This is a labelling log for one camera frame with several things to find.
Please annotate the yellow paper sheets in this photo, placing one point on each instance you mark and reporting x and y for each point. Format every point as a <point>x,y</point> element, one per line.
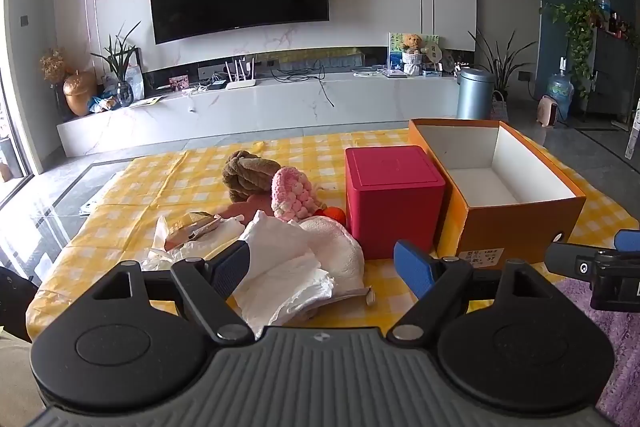
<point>145,102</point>

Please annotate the orange cardboard shoe box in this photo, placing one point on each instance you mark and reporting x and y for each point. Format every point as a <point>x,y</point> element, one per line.
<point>520,227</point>

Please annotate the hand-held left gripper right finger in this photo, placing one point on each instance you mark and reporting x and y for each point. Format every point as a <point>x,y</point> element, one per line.
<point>414,268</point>

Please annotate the green painted picture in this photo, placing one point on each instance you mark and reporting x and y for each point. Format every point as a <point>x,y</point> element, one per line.
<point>395,49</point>

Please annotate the tall leafy potted plant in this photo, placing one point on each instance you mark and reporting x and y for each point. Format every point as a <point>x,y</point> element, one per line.
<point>500,67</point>

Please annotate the golden acorn jar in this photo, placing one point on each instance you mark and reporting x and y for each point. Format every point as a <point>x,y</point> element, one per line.
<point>80,94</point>

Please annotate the round hand fan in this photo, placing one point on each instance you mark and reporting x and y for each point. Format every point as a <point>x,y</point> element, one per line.
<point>433,54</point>

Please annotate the dark cloth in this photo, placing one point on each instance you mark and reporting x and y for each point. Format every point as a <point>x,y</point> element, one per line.
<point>15,302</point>

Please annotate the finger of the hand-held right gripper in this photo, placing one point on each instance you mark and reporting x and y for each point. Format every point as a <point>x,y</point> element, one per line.
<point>570,259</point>
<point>629,240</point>

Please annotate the red square box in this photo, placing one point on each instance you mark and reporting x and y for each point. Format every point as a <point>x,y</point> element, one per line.
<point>395,207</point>

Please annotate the white plastic bag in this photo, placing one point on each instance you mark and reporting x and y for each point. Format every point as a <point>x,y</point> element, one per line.
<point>160,252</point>

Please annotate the pink space heater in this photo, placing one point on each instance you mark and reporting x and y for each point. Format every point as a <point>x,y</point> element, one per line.
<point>547,112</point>

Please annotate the grey drawer cabinet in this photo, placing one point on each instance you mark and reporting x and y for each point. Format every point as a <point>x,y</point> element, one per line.
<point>612,72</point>

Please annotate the pink crochet hat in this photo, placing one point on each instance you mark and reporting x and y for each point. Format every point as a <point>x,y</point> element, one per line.
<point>292,194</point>

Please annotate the glass sliding door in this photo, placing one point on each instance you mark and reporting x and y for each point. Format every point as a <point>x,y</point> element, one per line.
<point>10,82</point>

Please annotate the white crinkled tissue paper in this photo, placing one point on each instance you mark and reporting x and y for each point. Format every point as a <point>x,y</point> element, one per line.
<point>280,267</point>

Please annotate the brown teddy bear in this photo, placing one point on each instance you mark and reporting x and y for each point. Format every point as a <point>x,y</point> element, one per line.
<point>412,52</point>

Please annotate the woven basket bag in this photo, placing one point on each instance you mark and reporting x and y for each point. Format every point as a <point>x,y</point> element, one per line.
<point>498,107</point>

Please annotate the grey metal trash can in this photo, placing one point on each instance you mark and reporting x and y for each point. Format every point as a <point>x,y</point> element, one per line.
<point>475,97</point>

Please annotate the white upright carton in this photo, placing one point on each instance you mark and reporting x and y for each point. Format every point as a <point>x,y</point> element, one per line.
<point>634,132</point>

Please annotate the green plant in glass vase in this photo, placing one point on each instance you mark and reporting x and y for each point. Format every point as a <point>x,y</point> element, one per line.
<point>120,77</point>

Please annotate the orange crochet ball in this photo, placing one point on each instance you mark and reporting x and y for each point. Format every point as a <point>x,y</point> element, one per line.
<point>336,215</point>

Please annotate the trailing ivy plant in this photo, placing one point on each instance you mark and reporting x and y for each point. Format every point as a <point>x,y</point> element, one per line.
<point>580,32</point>

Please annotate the yellow checkered tablecloth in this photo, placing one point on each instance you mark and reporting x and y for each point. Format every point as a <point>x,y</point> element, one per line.
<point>165,177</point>

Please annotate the dried flower bunch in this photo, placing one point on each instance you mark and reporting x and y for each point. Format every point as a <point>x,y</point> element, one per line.
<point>52,64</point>

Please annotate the pink photo card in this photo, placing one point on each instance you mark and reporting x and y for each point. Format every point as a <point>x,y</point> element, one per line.
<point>178,83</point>

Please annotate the white marble television console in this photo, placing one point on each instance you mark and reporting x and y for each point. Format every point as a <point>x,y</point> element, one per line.
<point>260,112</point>

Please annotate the blue snack bag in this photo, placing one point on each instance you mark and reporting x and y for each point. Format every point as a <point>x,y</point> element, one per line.
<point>102,103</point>

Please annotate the brown knotted plush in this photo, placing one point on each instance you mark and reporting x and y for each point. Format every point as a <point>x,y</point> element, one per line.
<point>247,172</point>

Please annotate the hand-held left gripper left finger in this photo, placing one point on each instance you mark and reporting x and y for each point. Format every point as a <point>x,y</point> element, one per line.
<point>231,269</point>

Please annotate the blue water bottle with pump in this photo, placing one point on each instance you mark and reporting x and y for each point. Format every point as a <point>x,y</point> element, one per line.
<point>560,92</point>

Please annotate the white router with antennas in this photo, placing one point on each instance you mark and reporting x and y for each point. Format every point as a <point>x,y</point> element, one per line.
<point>240,83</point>

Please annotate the beige sofa cushion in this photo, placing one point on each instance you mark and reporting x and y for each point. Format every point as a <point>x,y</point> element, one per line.
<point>12,382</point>

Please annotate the purple fluffy blanket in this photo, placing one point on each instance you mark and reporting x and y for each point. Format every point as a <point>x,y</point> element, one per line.
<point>610,357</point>

